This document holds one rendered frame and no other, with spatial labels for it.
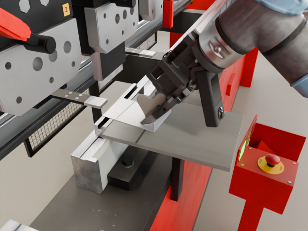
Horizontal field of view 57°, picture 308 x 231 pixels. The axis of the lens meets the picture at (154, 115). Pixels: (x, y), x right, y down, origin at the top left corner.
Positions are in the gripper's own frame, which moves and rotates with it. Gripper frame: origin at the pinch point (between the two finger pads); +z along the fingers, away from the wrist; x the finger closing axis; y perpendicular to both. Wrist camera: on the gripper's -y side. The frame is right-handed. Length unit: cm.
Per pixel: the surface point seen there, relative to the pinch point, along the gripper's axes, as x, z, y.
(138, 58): -53, 33, 18
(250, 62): -215, 64, -40
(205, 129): -1.5, -6.5, -9.3
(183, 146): 5.6, -5.2, -7.7
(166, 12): -14.3, -11.0, 14.9
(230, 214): -63, 67, -77
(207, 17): -92, 15, 11
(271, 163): -20.8, -0.8, -33.3
